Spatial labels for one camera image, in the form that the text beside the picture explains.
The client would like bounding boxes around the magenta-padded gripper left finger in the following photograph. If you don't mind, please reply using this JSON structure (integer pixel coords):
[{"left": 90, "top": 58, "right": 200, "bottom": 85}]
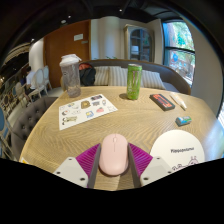
[{"left": 52, "top": 143, "right": 102, "bottom": 190}]

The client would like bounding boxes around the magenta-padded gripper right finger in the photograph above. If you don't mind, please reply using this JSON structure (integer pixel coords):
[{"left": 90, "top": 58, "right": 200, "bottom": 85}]
[{"left": 127, "top": 142, "right": 174, "bottom": 188}]

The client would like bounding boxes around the pink computer mouse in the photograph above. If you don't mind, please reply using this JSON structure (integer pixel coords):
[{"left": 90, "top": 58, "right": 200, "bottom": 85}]
[{"left": 98, "top": 133, "right": 130, "bottom": 177}]

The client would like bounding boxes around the round white mouse pad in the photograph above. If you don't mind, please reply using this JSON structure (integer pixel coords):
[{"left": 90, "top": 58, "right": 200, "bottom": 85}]
[{"left": 149, "top": 129, "right": 206, "bottom": 173}]

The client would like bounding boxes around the small teal pack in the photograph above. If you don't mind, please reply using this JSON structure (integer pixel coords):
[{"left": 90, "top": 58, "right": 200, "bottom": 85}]
[{"left": 175, "top": 115, "right": 193, "bottom": 127}]

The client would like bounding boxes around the white sticker sheet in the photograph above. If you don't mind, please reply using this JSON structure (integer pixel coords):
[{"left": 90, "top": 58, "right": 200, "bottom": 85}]
[{"left": 58, "top": 93, "right": 119, "bottom": 131}]

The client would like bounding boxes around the grey tufted chair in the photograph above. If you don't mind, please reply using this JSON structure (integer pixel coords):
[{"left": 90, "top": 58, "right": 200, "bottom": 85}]
[{"left": 10, "top": 96, "right": 58, "bottom": 161}]

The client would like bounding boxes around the white plastic packet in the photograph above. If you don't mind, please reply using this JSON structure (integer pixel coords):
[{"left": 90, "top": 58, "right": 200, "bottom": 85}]
[{"left": 169, "top": 92, "right": 188, "bottom": 111}]

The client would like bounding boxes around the blue-backed chair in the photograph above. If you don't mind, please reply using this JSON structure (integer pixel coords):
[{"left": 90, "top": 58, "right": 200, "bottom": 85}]
[{"left": 0, "top": 106, "right": 12, "bottom": 158}]

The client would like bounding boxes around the striped cushion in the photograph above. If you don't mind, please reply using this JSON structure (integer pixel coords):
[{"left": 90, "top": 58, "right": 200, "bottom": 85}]
[
  {"left": 141, "top": 69, "right": 167, "bottom": 90},
  {"left": 93, "top": 65, "right": 111, "bottom": 87},
  {"left": 108, "top": 65, "right": 131, "bottom": 88}
]

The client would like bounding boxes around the green drink can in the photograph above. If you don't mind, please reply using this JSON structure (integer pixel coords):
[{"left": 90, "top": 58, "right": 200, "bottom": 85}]
[{"left": 126, "top": 63, "right": 143, "bottom": 101}]

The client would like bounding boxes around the brown curved bench sofa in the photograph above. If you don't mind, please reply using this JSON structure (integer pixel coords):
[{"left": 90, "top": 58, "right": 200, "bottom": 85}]
[{"left": 59, "top": 58, "right": 192, "bottom": 96}]

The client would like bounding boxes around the group of white chairs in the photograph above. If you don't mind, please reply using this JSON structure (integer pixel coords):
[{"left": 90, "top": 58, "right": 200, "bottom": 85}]
[{"left": 13, "top": 65, "right": 53, "bottom": 101}]

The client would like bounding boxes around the black backpack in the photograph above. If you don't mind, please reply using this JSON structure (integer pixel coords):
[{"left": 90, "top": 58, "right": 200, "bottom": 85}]
[{"left": 78, "top": 62, "right": 97, "bottom": 87}]

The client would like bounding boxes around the person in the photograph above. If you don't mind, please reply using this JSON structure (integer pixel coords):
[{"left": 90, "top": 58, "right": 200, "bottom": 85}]
[{"left": 23, "top": 66, "right": 37, "bottom": 88}]

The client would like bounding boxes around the brown wooden door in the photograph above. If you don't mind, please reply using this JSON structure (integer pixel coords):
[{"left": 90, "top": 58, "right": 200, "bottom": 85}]
[{"left": 44, "top": 19, "right": 92, "bottom": 89}]

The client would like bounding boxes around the black-framed window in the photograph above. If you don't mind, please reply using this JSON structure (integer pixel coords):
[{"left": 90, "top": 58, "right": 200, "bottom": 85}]
[{"left": 162, "top": 20, "right": 196, "bottom": 86}]

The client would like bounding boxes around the glass-door cabinet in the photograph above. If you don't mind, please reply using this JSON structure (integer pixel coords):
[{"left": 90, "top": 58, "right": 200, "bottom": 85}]
[{"left": 123, "top": 24, "right": 155, "bottom": 63}]

